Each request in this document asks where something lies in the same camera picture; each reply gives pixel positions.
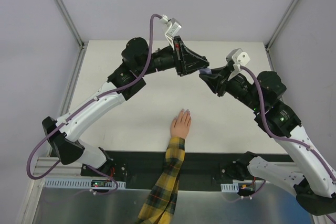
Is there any yellow plaid sleeve forearm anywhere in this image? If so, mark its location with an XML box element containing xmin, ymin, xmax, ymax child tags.
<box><xmin>136</xmin><ymin>137</ymin><xmax>185</xmax><ymax>223</ymax></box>

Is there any purple nail polish bottle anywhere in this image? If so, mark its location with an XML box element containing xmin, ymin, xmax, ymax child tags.
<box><xmin>199</xmin><ymin>68</ymin><xmax>212</xmax><ymax>75</ymax></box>

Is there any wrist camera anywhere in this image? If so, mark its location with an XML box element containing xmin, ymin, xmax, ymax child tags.
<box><xmin>226</xmin><ymin>48</ymin><xmax>250</xmax><ymax>71</ymax></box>
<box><xmin>160</xmin><ymin>15</ymin><xmax>182</xmax><ymax>49</ymax></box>

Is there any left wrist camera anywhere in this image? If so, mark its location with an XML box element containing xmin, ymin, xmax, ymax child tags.
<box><xmin>160</xmin><ymin>15</ymin><xmax>182</xmax><ymax>49</ymax></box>

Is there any right aluminium frame post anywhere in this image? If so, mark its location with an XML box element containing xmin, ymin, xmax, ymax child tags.
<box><xmin>265</xmin><ymin>0</ymin><xmax>301</xmax><ymax>52</ymax></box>

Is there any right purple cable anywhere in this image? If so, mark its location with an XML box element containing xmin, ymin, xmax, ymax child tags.
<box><xmin>241</xmin><ymin>66</ymin><xmax>336</xmax><ymax>183</ymax></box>

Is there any right white cable duct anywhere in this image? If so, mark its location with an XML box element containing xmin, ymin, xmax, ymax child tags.
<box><xmin>220</xmin><ymin>183</ymin><xmax>239</xmax><ymax>193</ymax></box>

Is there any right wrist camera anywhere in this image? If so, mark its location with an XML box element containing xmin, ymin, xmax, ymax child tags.
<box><xmin>226</xmin><ymin>48</ymin><xmax>250</xmax><ymax>71</ymax></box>

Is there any left aluminium frame post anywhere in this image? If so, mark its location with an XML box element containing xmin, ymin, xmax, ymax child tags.
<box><xmin>39</xmin><ymin>0</ymin><xmax>88</xmax><ymax>49</ymax></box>

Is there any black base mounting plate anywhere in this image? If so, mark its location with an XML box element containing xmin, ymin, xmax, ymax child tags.
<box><xmin>49</xmin><ymin>148</ymin><xmax>295</xmax><ymax>190</ymax></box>

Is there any left white cable duct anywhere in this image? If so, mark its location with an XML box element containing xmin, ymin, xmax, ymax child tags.
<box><xmin>45</xmin><ymin>178</ymin><xmax>116</xmax><ymax>190</ymax></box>

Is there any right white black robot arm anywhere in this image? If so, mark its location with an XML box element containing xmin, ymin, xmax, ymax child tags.
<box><xmin>199</xmin><ymin>64</ymin><xmax>335</xmax><ymax>216</ymax></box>

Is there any mannequin hand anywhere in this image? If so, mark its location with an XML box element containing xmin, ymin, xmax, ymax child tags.
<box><xmin>170</xmin><ymin>109</ymin><xmax>192</xmax><ymax>139</ymax></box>

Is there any white cable duct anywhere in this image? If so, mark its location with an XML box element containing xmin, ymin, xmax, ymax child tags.
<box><xmin>220</xmin><ymin>183</ymin><xmax>239</xmax><ymax>193</ymax></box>
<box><xmin>45</xmin><ymin>178</ymin><xmax>116</xmax><ymax>190</ymax></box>

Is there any aluminium frame post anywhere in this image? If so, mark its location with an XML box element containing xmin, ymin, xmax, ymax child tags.
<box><xmin>39</xmin><ymin>0</ymin><xmax>88</xmax><ymax>49</ymax></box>
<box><xmin>265</xmin><ymin>0</ymin><xmax>301</xmax><ymax>52</ymax></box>

